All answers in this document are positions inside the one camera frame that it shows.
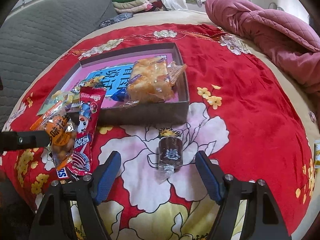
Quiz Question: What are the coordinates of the red floral blanket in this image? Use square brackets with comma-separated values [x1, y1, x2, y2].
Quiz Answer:
[0, 24, 317, 240]

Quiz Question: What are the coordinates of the slim beige snack packet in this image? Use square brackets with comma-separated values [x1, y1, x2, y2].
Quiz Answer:
[165, 60, 188, 87]

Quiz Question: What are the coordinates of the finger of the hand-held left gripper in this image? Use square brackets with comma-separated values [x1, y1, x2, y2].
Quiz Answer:
[0, 129, 51, 153]

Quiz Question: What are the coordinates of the pink quilted blanket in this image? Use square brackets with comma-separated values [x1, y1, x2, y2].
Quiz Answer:
[204, 0, 320, 93]

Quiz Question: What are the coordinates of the orange peanut snack packet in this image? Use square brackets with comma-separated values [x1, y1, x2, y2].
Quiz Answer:
[30, 101, 78, 172]

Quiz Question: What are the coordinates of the brown roll cake packet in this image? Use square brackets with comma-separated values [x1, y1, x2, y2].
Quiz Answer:
[156, 127, 185, 185]

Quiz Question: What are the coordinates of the yellow puffed snack packet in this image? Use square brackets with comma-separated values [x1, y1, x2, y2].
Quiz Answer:
[124, 56, 176, 103]

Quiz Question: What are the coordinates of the pile of folded clothes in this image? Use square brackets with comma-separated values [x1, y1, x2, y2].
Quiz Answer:
[111, 0, 166, 15]

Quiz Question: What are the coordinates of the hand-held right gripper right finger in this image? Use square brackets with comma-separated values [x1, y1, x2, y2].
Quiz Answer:
[195, 151, 292, 240]

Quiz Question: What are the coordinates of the grey quilted mat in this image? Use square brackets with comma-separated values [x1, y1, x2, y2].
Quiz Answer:
[0, 0, 118, 130]

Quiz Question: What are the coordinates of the dark floral cloth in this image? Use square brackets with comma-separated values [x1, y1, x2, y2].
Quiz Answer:
[99, 12, 133, 30]

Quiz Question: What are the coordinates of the dark cardboard box pink bottom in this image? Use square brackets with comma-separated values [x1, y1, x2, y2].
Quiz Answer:
[37, 42, 190, 127]

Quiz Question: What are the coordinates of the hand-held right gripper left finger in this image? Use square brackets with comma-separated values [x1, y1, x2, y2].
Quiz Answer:
[29, 151, 122, 240]

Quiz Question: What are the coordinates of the long red cartoon snack packet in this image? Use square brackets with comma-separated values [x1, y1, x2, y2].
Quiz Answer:
[71, 86, 107, 177]

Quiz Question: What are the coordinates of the dark blue cookie packet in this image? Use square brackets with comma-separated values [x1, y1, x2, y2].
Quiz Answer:
[110, 90, 132, 103]

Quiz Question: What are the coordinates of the white yellow packet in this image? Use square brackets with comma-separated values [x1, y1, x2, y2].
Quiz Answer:
[313, 142, 320, 168]

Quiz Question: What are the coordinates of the colourful small snack packet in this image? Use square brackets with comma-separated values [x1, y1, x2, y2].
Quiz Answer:
[75, 76, 105, 90]

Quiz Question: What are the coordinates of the small yellow snack packet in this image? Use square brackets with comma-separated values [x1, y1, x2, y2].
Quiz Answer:
[51, 90, 82, 109]

